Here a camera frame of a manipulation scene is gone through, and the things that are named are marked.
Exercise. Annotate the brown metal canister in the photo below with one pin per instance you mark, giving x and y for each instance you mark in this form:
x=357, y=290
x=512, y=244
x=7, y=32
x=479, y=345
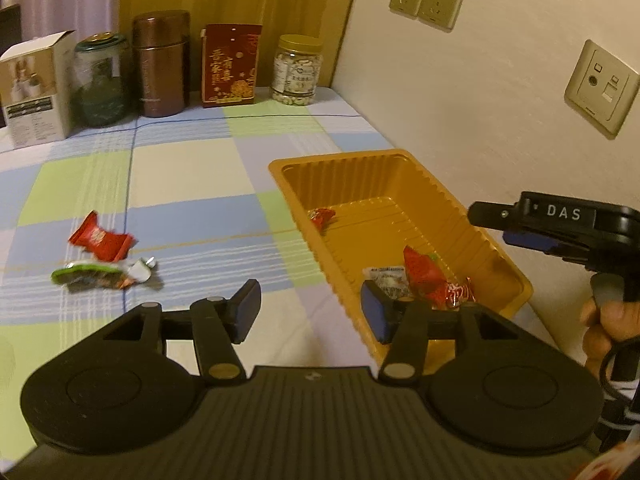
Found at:
x=161, y=65

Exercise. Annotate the green glass jar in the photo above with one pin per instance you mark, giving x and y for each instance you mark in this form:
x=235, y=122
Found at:
x=102, y=82

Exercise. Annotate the red gift box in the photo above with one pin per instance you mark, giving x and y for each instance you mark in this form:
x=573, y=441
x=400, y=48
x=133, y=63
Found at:
x=231, y=67

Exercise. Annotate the green snack packet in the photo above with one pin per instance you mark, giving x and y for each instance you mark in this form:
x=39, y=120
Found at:
x=95, y=275

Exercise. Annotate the beige network wall plate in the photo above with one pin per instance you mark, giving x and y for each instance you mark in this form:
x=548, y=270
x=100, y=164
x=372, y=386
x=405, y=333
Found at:
x=602, y=85

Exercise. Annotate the pale snack packet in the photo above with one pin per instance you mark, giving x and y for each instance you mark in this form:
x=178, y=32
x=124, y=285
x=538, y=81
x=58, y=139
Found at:
x=387, y=280

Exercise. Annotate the clear plastic jar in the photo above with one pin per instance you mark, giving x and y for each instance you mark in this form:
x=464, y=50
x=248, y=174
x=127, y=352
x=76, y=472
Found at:
x=297, y=72

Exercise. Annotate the red candy packet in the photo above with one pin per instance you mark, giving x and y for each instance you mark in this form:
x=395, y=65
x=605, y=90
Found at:
x=100, y=240

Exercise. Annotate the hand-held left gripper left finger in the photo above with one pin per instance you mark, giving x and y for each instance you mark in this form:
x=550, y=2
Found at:
x=247, y=307

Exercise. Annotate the large red snack packet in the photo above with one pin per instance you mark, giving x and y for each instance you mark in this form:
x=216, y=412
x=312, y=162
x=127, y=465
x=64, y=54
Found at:
x=425, y=272

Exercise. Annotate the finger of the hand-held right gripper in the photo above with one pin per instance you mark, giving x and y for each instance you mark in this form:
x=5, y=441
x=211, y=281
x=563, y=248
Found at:
x=492, y=215
x=532, y=241

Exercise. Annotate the red cartoon snack packet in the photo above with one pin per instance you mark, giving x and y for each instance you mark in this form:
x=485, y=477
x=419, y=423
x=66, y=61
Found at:
x=460, y=292

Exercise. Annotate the orange plastic tray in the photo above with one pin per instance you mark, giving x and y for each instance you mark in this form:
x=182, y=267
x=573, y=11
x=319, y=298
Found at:
x=380, y=185

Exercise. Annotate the small red snack packet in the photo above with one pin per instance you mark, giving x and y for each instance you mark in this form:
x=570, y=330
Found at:
x=321, y=217

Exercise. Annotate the person's right hand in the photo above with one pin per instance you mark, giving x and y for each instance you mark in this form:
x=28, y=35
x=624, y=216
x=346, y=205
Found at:
x=617, y=322

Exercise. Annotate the checked tablecloth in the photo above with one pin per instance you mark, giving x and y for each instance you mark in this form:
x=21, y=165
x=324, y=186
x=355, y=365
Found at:
x=190, y=170

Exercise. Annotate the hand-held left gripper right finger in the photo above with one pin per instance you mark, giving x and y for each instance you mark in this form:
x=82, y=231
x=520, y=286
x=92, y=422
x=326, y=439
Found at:
x=375, y=312

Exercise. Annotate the white carton box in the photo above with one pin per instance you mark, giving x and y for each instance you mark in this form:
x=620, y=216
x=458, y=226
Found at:
x=35, y=90

